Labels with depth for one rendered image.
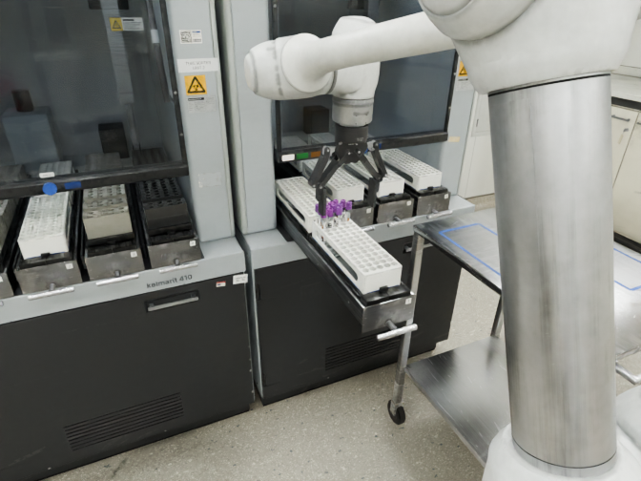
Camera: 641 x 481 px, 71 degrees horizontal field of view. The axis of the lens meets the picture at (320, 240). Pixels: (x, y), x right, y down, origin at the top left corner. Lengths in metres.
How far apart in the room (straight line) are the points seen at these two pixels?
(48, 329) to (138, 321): 0.22
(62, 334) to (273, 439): 0.81
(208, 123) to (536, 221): 0.99
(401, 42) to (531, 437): 0.56
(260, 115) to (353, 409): 1.14
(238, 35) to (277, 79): 0.40
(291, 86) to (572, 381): 0.65
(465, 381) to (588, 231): 1.22
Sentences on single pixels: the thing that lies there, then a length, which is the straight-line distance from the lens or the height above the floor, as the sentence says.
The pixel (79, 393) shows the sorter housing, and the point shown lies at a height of 0.37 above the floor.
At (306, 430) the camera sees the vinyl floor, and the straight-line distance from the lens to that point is 1.78.
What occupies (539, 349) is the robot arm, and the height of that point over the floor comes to 1.11.
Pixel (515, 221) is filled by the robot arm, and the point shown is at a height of 1.22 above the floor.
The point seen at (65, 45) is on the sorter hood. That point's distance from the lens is 1.21.
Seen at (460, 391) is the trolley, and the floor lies 0.28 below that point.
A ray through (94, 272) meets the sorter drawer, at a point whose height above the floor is 0.76.
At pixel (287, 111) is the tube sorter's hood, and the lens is 1.32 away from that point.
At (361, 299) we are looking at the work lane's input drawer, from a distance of 1.01.
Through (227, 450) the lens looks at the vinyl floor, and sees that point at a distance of 1.76.
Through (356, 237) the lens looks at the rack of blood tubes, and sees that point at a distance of 1.15.
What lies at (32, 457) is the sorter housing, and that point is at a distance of 1.72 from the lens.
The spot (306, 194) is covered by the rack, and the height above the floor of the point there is 0.86.
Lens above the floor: 1.41
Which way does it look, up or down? 29 degrees down
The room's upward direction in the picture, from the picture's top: 1 degrees clockwise
